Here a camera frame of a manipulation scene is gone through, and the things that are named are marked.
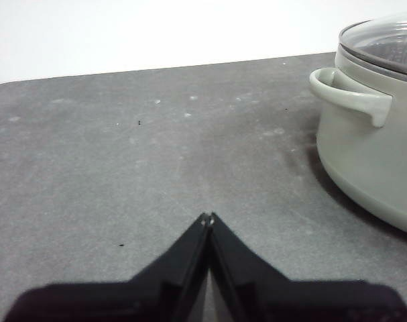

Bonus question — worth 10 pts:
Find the glass lid with green knob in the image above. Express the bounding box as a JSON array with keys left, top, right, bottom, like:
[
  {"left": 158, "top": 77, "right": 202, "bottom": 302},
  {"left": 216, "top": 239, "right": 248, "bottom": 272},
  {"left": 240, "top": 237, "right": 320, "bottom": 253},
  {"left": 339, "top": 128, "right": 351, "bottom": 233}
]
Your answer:
[{"left": 339, "top": 8, "right": 407, "bottom": 81}]

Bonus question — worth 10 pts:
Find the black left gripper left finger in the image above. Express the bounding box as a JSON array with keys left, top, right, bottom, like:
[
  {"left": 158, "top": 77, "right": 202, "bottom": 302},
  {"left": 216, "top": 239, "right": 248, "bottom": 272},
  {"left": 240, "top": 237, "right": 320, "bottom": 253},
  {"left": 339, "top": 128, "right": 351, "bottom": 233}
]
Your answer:
[{"left": 3, "top": 212, "right": 212, "bottom": 322}]

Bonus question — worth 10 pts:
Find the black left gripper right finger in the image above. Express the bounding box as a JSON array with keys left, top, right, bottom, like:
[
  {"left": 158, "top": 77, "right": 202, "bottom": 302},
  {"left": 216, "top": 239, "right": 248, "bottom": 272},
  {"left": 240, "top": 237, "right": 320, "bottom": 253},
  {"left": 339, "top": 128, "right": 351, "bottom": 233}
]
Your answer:
[{"left": 209, "top": 211, "right": 407, "bottom": 322}]

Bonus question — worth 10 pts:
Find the pale green electric cooking pot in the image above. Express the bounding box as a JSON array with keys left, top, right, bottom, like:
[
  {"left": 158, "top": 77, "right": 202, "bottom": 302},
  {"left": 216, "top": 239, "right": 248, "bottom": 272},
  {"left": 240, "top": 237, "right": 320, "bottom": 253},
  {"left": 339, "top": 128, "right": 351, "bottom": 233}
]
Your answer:
[{"left": 309, "top": 42, "right": 407, "bottom": 237}]

